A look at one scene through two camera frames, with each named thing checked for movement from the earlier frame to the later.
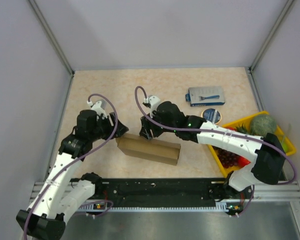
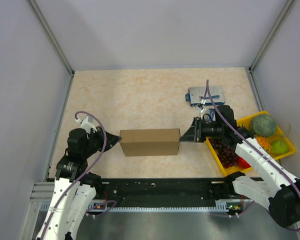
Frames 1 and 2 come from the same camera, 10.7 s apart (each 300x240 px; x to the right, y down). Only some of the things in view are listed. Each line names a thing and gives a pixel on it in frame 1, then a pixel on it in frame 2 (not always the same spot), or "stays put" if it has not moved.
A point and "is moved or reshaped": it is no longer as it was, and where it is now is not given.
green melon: (261, 124) stays put
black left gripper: (111, 128) -> (111, 140)
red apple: (243, 162) stays put
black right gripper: (147, 126) -> (195, 133)
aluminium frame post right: (272, 34) stays put
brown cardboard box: (136, 145) is moved or reshaped
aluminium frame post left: (51, 36) stays put
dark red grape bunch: (228, 158) stays put
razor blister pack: (205, 96) stays put
